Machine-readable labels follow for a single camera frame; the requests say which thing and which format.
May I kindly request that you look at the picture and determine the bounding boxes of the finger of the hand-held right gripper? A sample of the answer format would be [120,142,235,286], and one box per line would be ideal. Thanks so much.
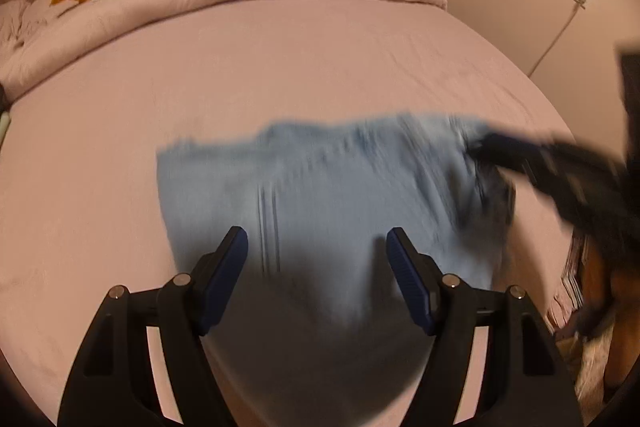
[465,132,551,188]
[472,162,517,228]

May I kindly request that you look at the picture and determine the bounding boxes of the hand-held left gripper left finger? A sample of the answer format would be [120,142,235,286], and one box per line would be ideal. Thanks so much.
[57,226,249,427]

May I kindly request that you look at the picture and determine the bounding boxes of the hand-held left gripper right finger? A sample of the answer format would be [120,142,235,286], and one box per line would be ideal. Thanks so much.
[386,227,583,427]

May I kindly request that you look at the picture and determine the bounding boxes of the light blue pants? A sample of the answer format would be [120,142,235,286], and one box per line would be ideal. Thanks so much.
[156,112,516,427]

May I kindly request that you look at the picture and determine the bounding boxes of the person's right forearm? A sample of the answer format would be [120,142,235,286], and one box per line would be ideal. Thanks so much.
[582,237,640,403]

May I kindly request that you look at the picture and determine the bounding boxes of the striped fabric stack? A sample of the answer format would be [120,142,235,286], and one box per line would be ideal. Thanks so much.
[547,227,593,338]

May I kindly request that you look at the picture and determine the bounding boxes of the pink bed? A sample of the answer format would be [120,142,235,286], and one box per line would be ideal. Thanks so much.
[0,0,581,427]

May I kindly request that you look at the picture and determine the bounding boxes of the white power cable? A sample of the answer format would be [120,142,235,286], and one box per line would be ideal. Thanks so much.
[527,0,588,78]

